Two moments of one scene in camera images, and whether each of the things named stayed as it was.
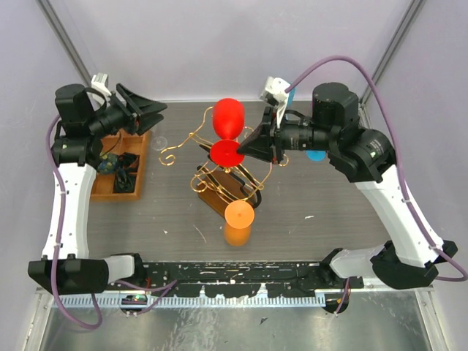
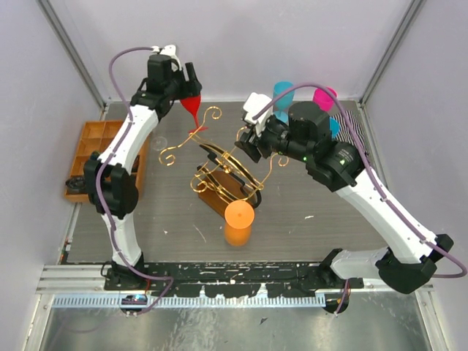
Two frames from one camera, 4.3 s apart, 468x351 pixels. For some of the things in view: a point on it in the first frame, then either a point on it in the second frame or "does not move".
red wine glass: x=228 y=123 to x=193 y=104
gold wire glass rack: x=219 y=186 does not move
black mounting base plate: x=241 y=278 does not move
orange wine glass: x=238 y=216 does not move
